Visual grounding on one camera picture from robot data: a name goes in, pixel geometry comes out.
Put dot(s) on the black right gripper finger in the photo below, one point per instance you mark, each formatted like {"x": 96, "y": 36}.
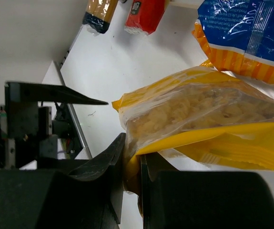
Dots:
{"x": 173, "y": 199}

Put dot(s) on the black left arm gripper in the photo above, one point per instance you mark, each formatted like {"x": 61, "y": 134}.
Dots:
{"x": 67, "y": 194}

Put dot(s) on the blue orange pasta bag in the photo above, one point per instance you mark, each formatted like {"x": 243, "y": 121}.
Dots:
{"x": 238, "y": 36}

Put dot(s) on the red spaghetti pack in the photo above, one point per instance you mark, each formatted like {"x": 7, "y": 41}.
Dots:
{"x": 145, "y": 15}

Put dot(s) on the yellow fusilli pasta bag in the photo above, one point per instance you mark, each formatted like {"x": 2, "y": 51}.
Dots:
{"x": 201, "y": 113}

